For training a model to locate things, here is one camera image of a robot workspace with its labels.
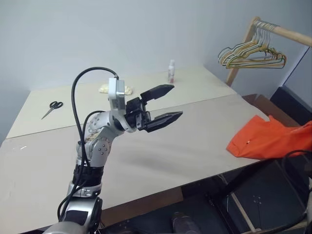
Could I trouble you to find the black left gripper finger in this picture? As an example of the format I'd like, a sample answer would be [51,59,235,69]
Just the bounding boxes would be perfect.
[140,84,176,101]
[145,111,184,134]

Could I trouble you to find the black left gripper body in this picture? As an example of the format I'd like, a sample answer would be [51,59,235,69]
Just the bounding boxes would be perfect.
[125,97,152,130]

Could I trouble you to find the orange shorts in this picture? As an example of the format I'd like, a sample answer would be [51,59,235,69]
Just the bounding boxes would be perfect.
[226,115,312,160]

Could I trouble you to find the small clear spray bottle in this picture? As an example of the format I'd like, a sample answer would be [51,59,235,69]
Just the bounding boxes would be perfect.
[167,59,176,84]

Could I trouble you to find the white plastic bag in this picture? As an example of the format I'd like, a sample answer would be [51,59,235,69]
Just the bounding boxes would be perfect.
[98,83,135,96]

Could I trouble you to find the brown cardboard box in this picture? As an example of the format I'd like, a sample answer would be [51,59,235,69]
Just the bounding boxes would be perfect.
[241,93,302,128]

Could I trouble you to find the dark rounded shoe shape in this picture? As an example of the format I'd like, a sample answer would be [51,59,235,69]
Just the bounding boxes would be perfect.
[171,212,199,234]

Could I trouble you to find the black box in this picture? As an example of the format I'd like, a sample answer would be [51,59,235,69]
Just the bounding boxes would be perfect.
[269,84,312,120]

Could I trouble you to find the wooden clothes rack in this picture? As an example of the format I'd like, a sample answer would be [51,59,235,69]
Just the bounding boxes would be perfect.
[226,16,312,87]

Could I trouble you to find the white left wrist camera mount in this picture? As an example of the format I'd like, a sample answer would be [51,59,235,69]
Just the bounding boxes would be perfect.
[108,77,127,122]

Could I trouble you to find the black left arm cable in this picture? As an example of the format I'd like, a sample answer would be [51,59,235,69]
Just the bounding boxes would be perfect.
[58,67,120,224]

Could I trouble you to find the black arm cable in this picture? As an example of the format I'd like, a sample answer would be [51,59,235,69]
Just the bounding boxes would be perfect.
[281,149,312,187]
[58,67,120,224]

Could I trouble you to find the black handled scissors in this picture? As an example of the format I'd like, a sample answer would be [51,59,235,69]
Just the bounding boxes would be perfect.
[40,100,64,120]

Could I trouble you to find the bunch of wire hangers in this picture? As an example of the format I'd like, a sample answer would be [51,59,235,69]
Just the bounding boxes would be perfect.
[223,21,285,70]

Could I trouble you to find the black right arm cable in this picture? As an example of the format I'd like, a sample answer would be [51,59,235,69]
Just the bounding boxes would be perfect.
[281,149,312,187]

